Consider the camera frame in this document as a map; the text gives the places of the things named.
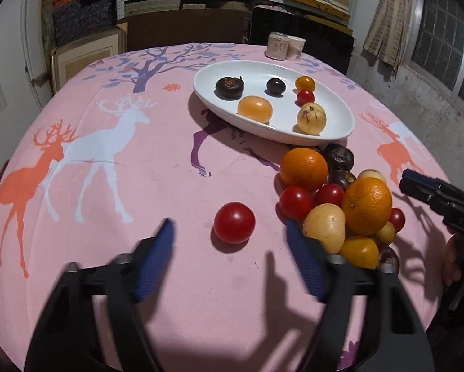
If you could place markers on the wooden framed board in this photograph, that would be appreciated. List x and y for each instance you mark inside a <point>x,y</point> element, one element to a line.
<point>88,58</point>

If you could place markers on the blue patterned box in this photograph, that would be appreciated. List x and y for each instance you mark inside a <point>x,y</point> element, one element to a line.
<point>82,17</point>

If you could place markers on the white oval plate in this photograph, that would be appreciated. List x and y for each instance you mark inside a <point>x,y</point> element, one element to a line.
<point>255,77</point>

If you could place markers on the yellow-orange tomato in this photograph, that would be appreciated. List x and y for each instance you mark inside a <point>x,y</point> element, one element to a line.
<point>359,252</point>

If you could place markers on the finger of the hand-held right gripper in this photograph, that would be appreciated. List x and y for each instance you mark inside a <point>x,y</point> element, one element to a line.
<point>416,193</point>
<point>422,181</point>

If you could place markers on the beige checked curtain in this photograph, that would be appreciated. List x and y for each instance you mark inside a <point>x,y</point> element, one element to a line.
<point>391,15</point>

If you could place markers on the white door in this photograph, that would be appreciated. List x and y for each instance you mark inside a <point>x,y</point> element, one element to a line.
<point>7,46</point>

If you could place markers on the orange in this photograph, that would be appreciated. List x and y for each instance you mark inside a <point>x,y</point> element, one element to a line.
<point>304,168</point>
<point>367,206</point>

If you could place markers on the pink drink can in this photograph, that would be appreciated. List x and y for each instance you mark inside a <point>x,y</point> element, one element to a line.
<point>277,45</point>

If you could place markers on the small tan longan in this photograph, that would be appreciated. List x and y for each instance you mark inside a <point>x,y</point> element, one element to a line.
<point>371,174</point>

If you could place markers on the red cherry tomato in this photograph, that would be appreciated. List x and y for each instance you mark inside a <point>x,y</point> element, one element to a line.
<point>305,97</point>
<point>397,219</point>

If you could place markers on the window with metal grille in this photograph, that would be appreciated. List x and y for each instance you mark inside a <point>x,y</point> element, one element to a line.
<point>441,35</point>

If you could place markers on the white paper cup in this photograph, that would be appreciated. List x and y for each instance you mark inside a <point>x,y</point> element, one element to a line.
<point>296,47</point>

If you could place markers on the brown chair back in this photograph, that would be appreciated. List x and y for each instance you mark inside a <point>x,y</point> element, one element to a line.
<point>185,27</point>

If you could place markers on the black chair back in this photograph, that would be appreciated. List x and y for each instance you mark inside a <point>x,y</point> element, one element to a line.
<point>317,27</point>

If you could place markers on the dark water chestnut with stem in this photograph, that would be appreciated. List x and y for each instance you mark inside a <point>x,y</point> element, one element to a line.
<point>229,88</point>

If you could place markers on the pink deer print tablecloth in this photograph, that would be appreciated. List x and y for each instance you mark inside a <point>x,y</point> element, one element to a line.
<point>158,186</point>

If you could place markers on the yellow cherry tomato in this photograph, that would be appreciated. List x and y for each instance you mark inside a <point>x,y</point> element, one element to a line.
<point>386,234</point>
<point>305,83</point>

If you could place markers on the person's right hand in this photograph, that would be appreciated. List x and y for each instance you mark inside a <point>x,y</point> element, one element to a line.
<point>451,261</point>

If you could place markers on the pale yellow pepino melon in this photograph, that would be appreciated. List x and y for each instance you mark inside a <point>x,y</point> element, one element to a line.
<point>311,118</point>

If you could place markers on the large orange-yellow tomato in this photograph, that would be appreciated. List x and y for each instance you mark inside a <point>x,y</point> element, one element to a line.
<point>255,109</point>

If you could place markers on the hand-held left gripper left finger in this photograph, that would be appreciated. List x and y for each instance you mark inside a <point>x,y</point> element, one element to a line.
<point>154,263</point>

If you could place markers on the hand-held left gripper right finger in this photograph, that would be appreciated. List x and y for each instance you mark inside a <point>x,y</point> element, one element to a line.
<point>303,259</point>

